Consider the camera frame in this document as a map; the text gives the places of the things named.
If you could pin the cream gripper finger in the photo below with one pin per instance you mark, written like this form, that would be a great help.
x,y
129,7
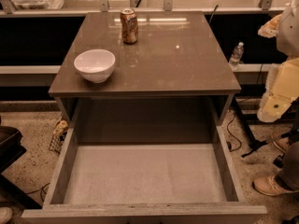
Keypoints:
x,y
281,89
270,29

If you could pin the orange soda can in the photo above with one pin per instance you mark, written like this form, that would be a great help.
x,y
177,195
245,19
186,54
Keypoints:
x,y
129,26

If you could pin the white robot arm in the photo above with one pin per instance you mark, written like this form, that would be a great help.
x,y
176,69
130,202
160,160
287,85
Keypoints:
x,y
288,31

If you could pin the grey cabinet with glossy top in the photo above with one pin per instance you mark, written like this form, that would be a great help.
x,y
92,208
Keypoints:
x,y
172,86

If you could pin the open grey top drawer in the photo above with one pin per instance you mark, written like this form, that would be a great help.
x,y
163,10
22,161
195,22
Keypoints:
x,y
145,161

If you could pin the clear plastic water bottle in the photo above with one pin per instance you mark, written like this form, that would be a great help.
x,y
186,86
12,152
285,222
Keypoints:
x,y
236,55

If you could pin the black tripod stand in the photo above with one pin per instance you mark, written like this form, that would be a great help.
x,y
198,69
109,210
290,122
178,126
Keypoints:
x,y
258,144

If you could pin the tan work boot far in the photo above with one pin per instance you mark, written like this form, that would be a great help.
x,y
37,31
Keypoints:
x,y
282,144

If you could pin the tan work boot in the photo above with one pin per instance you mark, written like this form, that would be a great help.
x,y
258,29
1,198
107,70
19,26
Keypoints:
x,y
272,185
282,144

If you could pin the dark trouser leg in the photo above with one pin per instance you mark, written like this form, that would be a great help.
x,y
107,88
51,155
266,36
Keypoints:
x,y
288,176

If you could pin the tan work boot near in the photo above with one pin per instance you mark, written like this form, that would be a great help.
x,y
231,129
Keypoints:
x,y
272,185

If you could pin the white ceramic bowl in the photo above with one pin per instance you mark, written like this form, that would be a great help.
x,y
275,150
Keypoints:
x,y
95,65

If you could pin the dark chair at left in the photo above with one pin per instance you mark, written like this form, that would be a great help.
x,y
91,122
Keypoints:
x,y
10,150

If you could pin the white shoe bottom left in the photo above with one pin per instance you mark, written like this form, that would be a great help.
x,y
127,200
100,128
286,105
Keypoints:
x,y
5,215

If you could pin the small wire basket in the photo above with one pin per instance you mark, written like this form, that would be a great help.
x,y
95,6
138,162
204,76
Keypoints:
x,y
58,136

